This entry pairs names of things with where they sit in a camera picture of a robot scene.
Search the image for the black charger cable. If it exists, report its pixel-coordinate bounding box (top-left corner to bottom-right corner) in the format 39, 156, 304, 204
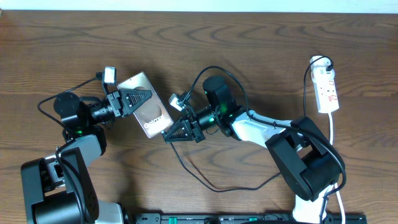
160, 55, 335, 193

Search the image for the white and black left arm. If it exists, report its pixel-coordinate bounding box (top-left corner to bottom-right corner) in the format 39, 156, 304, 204
21, 90, 152, 223

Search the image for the silver Galaxy smartphone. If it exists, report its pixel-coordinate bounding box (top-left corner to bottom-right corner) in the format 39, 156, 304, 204
117, 72, 174, 138

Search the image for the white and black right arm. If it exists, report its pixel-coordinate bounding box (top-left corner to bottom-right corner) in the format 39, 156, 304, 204
163, 76, 346, 223

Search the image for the white power strip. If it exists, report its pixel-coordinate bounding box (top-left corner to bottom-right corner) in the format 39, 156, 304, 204
310, 55, 340, 114

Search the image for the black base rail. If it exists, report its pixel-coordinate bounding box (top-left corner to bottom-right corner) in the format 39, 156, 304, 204
135, 212, 368, 224

